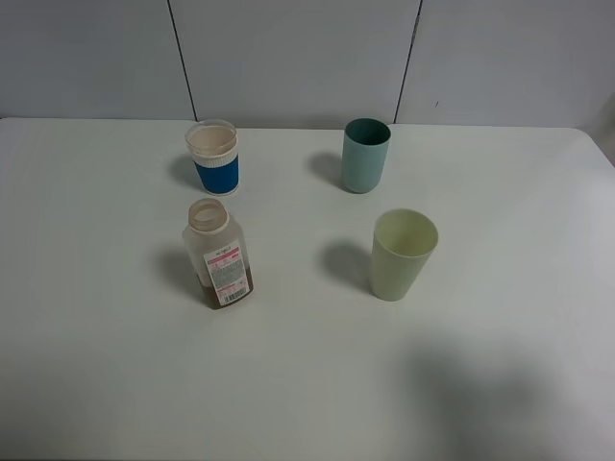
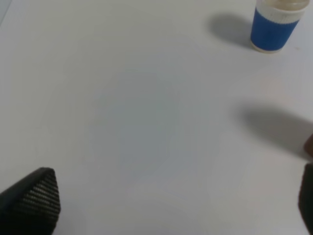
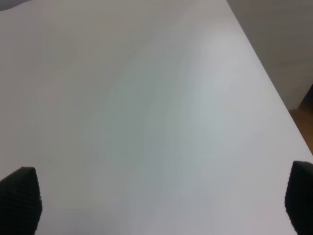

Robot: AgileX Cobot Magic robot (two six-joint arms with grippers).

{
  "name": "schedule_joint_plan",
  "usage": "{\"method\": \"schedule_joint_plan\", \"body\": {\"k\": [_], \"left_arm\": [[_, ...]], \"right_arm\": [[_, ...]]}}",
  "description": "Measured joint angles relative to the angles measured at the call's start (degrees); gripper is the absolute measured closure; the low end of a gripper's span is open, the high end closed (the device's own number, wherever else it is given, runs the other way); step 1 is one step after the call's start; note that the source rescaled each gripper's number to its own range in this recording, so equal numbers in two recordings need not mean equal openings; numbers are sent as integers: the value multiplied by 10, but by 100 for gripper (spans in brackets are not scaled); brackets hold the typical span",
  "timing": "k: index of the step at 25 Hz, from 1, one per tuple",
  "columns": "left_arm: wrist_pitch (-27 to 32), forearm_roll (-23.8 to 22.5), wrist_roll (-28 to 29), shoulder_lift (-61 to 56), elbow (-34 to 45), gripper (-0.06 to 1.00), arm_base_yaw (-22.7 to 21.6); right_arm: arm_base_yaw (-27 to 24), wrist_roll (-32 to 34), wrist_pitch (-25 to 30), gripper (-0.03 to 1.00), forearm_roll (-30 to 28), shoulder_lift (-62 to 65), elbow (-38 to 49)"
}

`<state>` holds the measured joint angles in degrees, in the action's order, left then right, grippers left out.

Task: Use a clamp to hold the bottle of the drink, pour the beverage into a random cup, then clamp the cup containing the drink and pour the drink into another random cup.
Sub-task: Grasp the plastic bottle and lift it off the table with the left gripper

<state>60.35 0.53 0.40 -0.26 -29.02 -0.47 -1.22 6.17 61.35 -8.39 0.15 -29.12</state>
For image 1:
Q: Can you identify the clear plastic drink bottle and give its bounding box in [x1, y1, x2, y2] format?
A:
[183, 199, 254, 309]

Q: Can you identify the light green plastic cup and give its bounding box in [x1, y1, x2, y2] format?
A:
[369, 208, 439, 302]

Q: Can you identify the teal plastic cup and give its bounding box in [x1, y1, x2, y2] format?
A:
[341, 118, 391, 194]

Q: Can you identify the blue sleeved paper cup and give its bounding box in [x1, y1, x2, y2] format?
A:
[184, 119, 240, 196]

